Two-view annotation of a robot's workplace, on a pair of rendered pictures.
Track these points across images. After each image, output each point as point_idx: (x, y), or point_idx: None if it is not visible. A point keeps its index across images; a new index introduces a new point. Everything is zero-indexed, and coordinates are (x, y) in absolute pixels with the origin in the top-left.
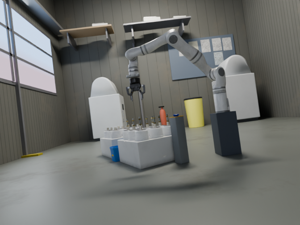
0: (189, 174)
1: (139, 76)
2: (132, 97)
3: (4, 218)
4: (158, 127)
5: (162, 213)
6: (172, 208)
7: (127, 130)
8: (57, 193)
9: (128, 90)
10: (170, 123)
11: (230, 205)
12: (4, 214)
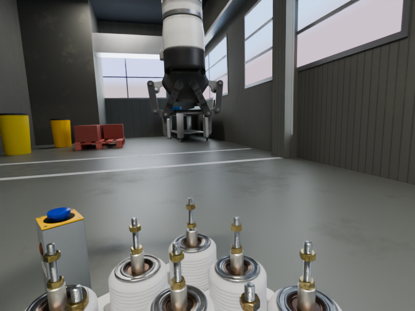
0: (104, 275)
1: (162, 58)
2: (203, 123)
3: (285, 216)
4: (126, 258)
5: (154, 222)
6: (146, 225)
7: (293, 284)
8: (292, 242)
9: (214, 95)
10: (85, 236)
11: (104, 228)
12: (293, 218)
